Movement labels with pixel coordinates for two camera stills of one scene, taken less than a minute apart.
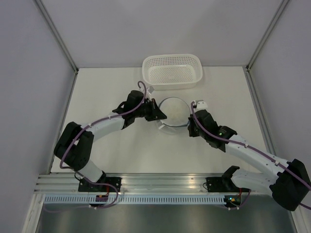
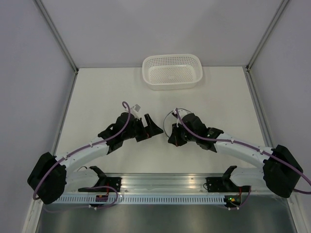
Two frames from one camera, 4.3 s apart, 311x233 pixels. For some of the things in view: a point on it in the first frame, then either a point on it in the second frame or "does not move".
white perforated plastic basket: (172, 71) does not move
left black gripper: (155, 114) to (151, 130)
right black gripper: (191, 132) to (174, 139)
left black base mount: (84, 186) does not move
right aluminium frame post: (271, 25) does not move
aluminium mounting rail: (132, 183) does not move
